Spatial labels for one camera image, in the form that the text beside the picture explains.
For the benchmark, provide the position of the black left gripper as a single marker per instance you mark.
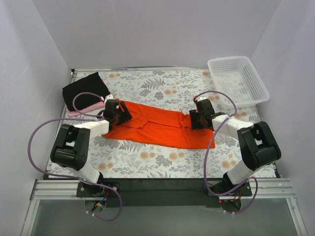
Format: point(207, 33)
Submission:
point(122, 114)

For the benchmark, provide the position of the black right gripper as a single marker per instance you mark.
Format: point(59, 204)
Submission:
point(194, 120)

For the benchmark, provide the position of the orange t shirt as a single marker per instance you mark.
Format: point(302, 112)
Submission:
point(157, 126)

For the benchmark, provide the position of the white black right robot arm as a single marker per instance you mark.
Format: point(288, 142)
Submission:
point(257, 144)

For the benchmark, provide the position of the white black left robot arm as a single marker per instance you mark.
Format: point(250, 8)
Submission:
point(71, 146)

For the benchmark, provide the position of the folded pink t shirt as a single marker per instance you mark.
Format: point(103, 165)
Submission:
point(81, 110)

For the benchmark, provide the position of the floral table cloth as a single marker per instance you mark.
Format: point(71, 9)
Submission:
point(170, 90)

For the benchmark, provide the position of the folded black t shirt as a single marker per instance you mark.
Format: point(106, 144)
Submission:
point(83, 91)

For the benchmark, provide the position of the white plastic basket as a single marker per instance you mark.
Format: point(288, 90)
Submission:
point(238, 78)

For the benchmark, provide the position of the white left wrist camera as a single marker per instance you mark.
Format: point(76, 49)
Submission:
point(108, 97)

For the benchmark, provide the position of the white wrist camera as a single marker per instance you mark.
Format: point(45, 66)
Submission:
point(108, 97)
point(199, 99)

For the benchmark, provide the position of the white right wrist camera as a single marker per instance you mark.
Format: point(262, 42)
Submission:
point(199, 99)

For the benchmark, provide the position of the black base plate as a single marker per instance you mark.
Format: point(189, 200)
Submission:
point(151, 192)

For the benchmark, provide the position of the aluminium frame rail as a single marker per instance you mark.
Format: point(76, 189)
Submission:
point(263, 188)

